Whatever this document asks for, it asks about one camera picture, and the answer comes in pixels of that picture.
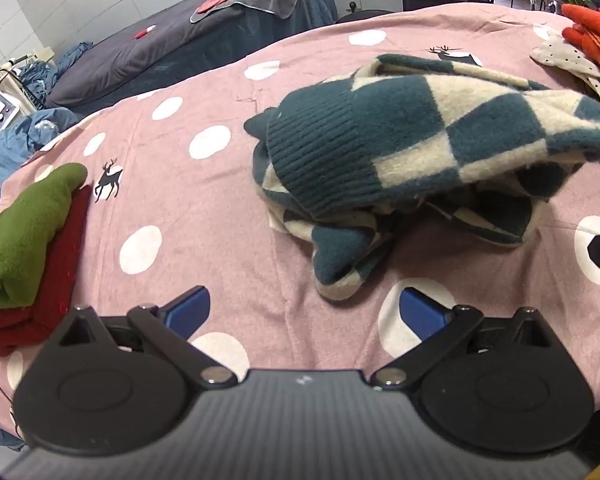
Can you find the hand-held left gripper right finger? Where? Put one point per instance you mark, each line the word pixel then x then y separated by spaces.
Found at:
pixel 421 314

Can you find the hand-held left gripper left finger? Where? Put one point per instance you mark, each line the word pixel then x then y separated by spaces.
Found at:
pixel 189 306

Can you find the teal cream checkered sweater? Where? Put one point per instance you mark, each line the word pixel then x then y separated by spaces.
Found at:
pixel 405 160

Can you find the pink polka dot bedsheet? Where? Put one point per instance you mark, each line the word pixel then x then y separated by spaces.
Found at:
pixel 190 220

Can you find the dark red folded garment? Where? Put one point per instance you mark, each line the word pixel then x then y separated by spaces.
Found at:
pixel 45 295

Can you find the green folded garment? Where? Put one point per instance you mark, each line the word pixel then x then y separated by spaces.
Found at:
pixel 22 240

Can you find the beige dotted garment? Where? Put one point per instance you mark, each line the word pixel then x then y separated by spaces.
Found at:
pixel 570 60

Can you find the orange garment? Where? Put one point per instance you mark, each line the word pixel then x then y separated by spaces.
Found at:
pixel 597 35

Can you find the grey massage bed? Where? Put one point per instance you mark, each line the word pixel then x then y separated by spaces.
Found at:
pixel 180 50

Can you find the small red white item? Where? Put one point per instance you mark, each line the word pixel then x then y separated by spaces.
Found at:
pixel 144 32

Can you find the red cloth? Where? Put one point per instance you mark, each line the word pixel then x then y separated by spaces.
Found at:
pixel 215 1

